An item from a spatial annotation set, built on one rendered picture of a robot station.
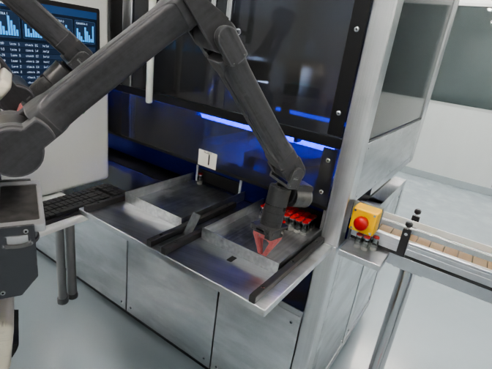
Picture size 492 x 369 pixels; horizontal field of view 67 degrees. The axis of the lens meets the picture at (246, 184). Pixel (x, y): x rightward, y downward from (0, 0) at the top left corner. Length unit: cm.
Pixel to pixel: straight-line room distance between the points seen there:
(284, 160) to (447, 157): 494
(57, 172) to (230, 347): 97
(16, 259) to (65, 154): 76
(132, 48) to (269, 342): 116
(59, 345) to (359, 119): 168
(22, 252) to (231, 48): 57
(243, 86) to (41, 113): 36
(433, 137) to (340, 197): 463
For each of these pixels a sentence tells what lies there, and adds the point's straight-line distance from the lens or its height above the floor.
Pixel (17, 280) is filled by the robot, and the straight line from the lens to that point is 90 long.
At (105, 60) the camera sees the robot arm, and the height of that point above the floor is 137.
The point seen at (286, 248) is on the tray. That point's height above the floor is 88.
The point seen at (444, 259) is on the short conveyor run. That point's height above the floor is 92.
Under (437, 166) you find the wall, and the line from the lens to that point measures 577.
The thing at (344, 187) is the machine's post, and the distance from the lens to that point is 112.
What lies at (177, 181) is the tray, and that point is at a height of 90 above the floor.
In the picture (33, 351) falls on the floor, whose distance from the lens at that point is 210.
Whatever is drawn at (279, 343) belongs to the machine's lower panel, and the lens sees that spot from 148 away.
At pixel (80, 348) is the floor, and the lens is 206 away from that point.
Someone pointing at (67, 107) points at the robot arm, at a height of 130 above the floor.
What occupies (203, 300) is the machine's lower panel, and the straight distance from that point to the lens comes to 162.
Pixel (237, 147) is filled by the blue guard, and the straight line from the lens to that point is 127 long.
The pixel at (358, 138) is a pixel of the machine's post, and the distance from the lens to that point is 108.
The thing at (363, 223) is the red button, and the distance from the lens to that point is 109.
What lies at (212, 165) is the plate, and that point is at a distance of 135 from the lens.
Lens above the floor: 142
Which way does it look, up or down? 20 degrees down
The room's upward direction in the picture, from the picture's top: 8 degrees clockwise
